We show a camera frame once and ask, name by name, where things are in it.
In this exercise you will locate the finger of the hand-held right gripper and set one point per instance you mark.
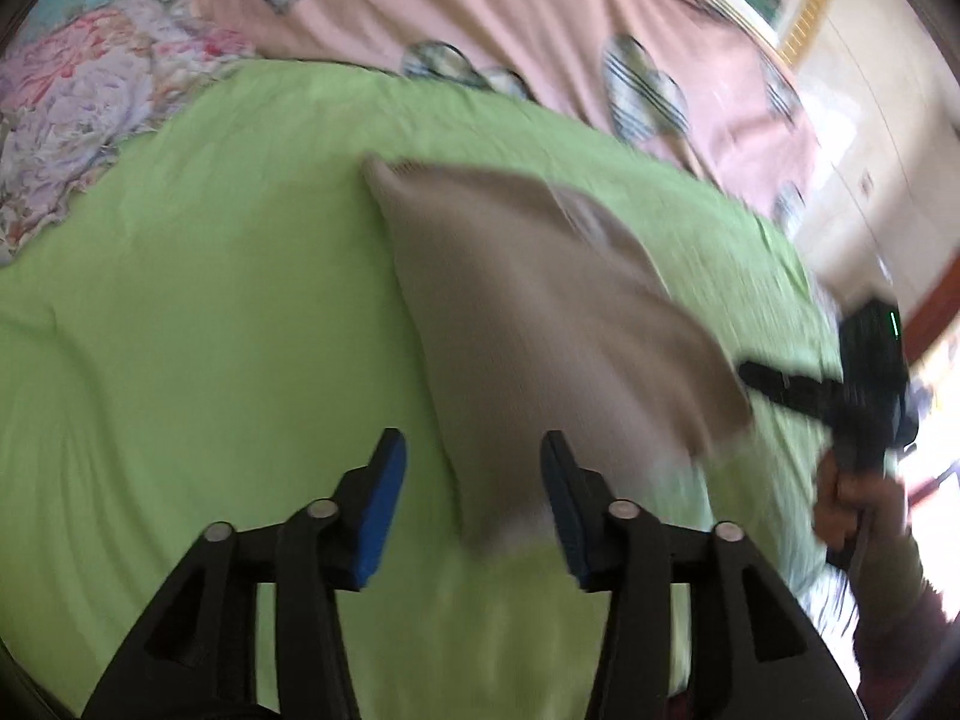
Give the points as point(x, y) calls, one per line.
point(795, 392)

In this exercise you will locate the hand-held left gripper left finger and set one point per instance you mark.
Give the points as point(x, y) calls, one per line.
point(381, 514)

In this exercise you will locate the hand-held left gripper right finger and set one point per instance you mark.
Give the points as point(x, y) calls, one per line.
point(568, 514)

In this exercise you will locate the beige knitted sweater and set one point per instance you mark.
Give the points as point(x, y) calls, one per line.
point(540, 330)

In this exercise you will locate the person's right forearm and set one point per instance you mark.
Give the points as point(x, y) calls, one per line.
point(911, 630)

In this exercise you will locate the person's right hand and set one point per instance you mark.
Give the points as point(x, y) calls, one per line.
point(870, 514)

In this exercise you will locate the light green bed sheet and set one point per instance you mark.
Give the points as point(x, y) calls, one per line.
point(210, 300)

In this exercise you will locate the pink quilt with plaid hearts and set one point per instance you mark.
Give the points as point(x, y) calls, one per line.
point(525, 7)

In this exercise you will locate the purple pink floral cloth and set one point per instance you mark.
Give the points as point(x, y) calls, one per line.
point(75, 97)

